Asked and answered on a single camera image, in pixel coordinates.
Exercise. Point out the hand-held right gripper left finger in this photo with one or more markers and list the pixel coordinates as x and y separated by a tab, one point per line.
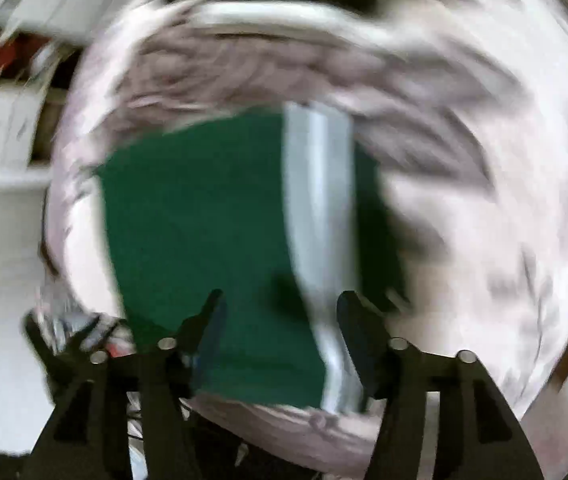
212	327

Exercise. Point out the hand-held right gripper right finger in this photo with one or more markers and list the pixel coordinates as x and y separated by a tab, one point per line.
359	330

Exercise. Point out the green garment with white stripes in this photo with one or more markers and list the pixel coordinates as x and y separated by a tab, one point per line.
188	210

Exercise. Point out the leaf patterned beige blanket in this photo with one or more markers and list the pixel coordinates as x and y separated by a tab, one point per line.
464	235

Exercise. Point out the white shelf unit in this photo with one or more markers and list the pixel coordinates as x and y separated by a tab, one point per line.
8	125

